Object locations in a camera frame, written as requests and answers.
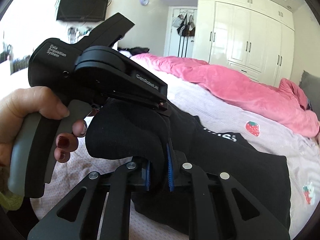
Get black sweatshirt with orange cuffs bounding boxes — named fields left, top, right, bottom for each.
left=86, top=99, right=291, bottom=234

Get dark clothes pile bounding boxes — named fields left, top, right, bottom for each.
left=118, top=47, right=150, bottom=57

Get left hand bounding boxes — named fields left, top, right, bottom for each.
left=1, top=87, right=87, bottom=167

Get white door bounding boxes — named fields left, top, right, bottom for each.
left=164, top=7, right=197, bottom=58

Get lilac strawberry bed sheet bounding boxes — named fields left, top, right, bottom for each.
left=31, top=62, right=319, bottom=238

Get bags hanging on door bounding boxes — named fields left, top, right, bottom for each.
left=172, top=14, right=196, bottom=37

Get pink duvet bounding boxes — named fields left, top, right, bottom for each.
left=131, top=53, right=319, bottom=138

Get grey headboard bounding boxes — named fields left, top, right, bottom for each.
left=299, top=70, right=319, bottom=113

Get white wardrobe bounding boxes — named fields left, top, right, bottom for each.
left=159, top=0, right=296, bottom=88

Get black wall television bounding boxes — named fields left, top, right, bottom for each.
left=56, top=0, right=109, bottom=22

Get round wall clock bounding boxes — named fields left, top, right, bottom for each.
left=139, top=0, right=149, bottom=6

